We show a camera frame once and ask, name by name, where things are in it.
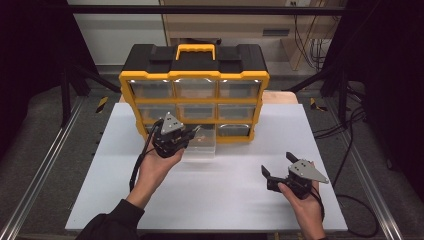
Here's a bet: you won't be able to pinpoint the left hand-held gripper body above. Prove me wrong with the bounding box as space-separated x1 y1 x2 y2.
152 111 194 158

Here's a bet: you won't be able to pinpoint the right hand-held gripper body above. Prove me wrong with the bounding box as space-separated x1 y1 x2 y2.
266 159 330 200

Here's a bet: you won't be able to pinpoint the transparent plastic drawer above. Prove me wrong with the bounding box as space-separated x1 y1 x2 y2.
181 128 217 161

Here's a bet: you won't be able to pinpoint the yellow black organizer cabinet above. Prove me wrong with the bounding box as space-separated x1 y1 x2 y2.
118 43 270 144

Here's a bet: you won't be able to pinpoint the person's right hand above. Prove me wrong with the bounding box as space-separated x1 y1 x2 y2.
278 182 326 231

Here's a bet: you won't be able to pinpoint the person's left hand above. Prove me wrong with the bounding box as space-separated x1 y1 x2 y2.
131 142 185 203

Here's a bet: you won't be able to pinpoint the set of clear drawers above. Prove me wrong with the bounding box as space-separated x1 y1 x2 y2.
128 78 263 138

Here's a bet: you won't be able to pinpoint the yellow black tape marker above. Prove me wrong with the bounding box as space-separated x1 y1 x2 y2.
95 96 109 114
309 97 328 113

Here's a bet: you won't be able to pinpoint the wooden board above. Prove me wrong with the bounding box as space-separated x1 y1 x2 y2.
119 90 298 105

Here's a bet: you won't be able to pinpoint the black metal stand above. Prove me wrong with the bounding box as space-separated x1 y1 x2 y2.
59 63 122 128
286 63 351 128

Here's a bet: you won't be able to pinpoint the black horizontal bar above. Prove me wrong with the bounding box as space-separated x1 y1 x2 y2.
66 4 348 16

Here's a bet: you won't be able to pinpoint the black curtain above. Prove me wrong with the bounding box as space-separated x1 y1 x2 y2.
0 0 98 162
322 0 424 192

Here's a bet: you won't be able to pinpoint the right hand-held gripper cable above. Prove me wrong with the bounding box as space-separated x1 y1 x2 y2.
309 183 327 223

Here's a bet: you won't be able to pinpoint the hand-held gripper cable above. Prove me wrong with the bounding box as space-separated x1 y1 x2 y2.
129 119 164 193
309 183 327 223

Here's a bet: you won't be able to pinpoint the left hand-held gripper cable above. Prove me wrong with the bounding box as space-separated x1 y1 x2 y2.
129 119 164 193

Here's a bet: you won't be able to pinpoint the thin black floor cables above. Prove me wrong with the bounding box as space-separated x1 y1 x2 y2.
313 106 367 184

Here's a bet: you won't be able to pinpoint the aluminium floor rail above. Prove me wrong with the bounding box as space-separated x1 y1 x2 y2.
324 99 405 240
0 96 85 240

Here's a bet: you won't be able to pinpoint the looped black floor cable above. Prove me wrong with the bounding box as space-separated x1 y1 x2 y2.
334 194 380 238

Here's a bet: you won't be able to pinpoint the bundle of hanging cables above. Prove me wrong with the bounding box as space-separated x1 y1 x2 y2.
293 14 334 71

